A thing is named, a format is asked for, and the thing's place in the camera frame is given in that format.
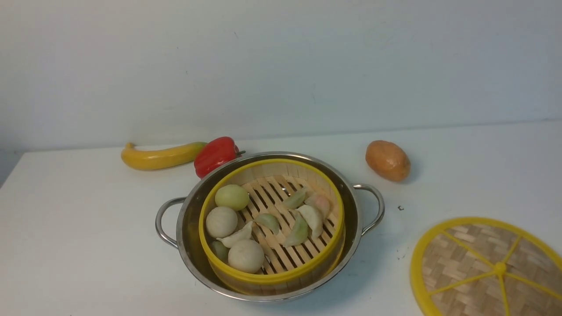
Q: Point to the green round bun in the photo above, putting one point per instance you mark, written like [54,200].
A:
[232,196]

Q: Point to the red bell pepper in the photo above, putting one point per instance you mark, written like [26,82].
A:
[215,154]

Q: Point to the stainless steel pot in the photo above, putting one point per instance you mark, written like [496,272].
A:
[177,222]

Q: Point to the pink dumpling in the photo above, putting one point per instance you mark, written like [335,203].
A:
[320,203]

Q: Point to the white round bun front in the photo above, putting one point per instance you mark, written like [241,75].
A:
[246,256]

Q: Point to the small green dumpling at rim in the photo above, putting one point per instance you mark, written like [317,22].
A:
[220,250]

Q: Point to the yellow-rimmed bamboo steamer basket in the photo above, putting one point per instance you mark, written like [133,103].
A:
[269,181]

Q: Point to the green dumpling at top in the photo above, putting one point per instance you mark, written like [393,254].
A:
[296,199]

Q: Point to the brown potato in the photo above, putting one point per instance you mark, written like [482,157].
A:
[388,160]

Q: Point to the yellow woven bamboo steamer lid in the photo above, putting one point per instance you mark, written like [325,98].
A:
[473,266]

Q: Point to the white dumpling near buns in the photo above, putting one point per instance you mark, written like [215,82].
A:
[244,233]

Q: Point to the white round bun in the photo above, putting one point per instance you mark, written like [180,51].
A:
[221,222]
[246,256]

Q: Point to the yellow banana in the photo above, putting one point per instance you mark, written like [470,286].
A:
[160,159]

